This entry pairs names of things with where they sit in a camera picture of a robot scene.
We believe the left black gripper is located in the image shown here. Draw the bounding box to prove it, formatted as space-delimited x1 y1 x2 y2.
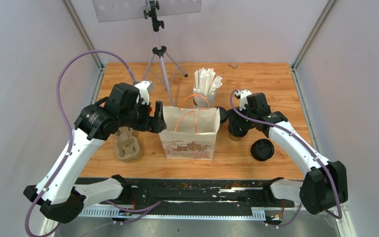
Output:
120 98 168 133

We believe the kraft paper takeout bag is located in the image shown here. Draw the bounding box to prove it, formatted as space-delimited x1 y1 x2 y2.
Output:
159 94 221 160

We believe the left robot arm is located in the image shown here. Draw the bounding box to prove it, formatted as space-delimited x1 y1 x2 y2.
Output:
24 80 166 224

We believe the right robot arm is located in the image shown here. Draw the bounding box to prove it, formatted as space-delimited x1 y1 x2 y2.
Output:
227 90 348 220

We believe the brown pulp cup carrier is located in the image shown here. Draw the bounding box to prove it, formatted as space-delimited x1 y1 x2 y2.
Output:
114 127 141 162

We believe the stack of black lids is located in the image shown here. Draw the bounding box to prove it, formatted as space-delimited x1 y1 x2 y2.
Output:
250 139 274 161

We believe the white straw holder cup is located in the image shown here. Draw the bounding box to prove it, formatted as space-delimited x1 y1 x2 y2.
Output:
192 86 216 109

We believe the bundle of wrapped straws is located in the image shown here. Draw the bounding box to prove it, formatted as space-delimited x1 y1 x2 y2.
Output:
193 68 223 98

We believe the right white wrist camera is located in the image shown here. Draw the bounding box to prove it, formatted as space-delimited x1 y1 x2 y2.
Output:
236 89 252 111

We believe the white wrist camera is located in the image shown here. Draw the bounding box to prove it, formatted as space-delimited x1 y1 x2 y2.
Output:
134 80 154 105
236 89 252 111

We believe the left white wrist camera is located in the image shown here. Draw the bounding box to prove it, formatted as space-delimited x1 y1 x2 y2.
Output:
134 80 154 105

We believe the grey camera tripod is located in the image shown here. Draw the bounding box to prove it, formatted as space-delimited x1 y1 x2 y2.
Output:
142 0 189 106

